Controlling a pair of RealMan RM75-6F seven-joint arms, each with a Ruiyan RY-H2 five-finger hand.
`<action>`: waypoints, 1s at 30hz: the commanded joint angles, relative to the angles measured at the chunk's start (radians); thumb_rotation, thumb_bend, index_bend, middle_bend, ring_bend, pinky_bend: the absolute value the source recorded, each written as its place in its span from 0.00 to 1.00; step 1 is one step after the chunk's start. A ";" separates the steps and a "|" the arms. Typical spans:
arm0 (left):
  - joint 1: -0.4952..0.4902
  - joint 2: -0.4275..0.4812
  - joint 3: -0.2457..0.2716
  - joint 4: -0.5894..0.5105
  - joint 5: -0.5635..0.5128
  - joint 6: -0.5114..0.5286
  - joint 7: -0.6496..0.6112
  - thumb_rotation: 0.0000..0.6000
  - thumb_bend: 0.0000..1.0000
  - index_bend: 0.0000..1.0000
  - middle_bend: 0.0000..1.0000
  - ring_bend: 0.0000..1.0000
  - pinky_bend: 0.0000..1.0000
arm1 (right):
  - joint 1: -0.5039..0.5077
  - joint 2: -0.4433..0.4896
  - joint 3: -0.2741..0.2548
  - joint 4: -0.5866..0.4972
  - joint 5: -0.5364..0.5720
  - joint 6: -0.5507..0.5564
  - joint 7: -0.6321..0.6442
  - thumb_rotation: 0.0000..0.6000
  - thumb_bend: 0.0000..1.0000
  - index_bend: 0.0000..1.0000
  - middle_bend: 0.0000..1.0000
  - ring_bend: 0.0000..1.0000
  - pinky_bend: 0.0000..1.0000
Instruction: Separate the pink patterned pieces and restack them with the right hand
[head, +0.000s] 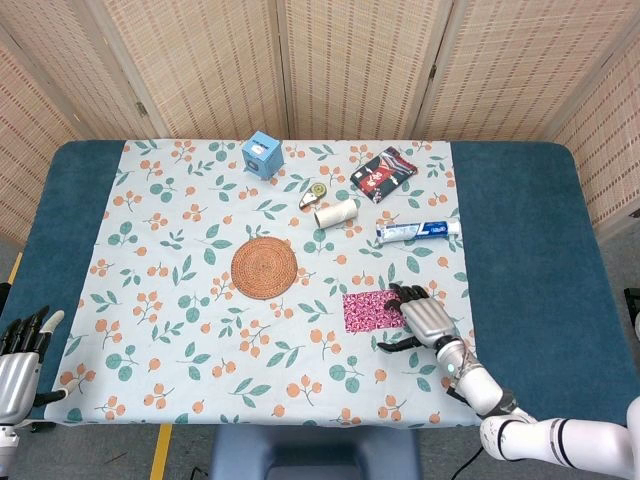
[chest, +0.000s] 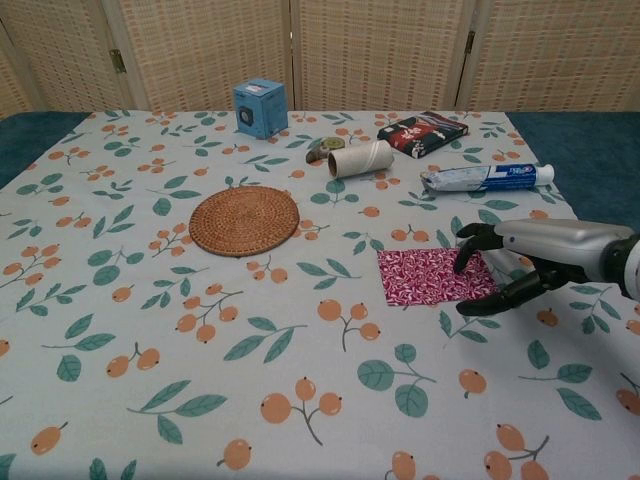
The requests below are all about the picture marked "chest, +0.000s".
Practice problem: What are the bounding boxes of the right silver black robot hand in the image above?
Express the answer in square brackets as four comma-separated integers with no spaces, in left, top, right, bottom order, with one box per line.
[453,218,634,317]

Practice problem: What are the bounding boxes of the black and red packet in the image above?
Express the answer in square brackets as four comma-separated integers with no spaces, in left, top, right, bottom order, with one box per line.
[376,110,470,159]

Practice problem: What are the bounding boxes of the white blue toothpaste tube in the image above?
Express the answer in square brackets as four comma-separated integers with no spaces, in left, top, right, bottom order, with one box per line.
[419,163,556,194]

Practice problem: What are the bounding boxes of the cardboard paper tube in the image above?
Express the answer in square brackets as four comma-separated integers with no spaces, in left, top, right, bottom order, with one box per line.
[327,139,395,180]

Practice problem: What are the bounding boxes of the correction tape dispenser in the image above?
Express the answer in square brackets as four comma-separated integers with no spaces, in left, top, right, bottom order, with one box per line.
[305,136,346,165]

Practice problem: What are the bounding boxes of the round woven rattan coaster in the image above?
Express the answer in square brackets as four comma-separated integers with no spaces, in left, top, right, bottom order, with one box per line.
[188,185,301,257]

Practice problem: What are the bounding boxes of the blue cube cardboard box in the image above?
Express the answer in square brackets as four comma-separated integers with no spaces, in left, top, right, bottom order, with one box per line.
[232,78,288,140]

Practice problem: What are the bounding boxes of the woven bamboo folding screen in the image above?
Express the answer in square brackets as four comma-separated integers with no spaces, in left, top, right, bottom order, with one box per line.
[0,0,640,119]

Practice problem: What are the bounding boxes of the floral leaf print tablecloth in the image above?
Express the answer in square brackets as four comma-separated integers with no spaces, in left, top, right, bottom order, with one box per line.
[0,108,640,480]

